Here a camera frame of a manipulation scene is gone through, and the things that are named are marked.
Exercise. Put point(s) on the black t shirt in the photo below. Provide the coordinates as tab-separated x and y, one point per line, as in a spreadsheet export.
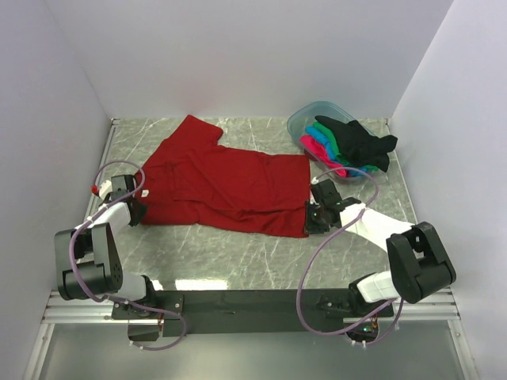
357	145

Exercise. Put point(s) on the pink t shirt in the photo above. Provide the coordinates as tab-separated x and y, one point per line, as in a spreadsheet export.
323	153

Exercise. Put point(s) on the clear plastic bin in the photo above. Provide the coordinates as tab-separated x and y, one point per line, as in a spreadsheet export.
306	117

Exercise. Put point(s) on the blue t shirt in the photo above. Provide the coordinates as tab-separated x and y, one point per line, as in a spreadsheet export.
324	139

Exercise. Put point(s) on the red t shirt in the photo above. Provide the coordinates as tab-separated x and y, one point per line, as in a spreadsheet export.
192	179

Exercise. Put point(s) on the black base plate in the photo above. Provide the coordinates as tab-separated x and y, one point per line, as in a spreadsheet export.
266	311

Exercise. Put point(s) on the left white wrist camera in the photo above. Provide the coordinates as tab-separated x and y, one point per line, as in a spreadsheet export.
102	190

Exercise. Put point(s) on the green t shirt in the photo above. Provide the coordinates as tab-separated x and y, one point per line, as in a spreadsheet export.
344	144

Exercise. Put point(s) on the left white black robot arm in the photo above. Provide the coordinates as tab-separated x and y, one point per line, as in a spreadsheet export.
92	252

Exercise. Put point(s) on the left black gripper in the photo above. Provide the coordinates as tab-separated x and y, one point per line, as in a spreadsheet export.
139	215

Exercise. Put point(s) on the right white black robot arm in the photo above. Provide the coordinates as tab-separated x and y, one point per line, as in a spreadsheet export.
419	265

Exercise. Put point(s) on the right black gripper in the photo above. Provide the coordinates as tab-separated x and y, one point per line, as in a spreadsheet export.
310	228

